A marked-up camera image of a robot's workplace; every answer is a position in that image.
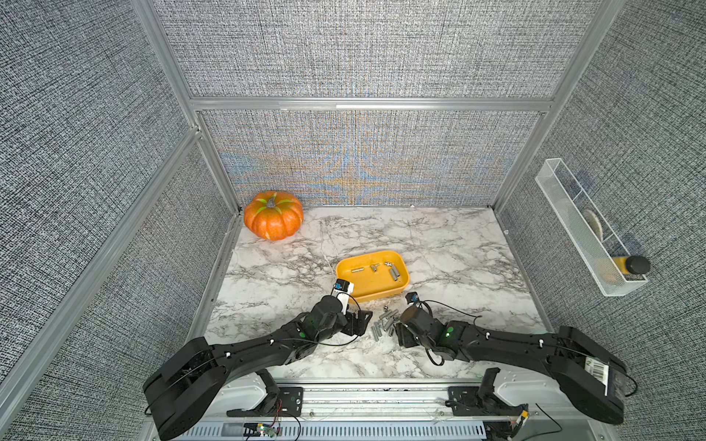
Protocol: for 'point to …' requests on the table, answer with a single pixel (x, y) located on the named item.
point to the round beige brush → (594, 222)
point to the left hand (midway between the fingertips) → (366, 310)
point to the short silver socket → (389, 264)
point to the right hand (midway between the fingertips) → (401, 322)
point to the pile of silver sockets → (384, 322)
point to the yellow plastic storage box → (374, 275)
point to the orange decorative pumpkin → (272, 215)
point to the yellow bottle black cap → (637, 265)
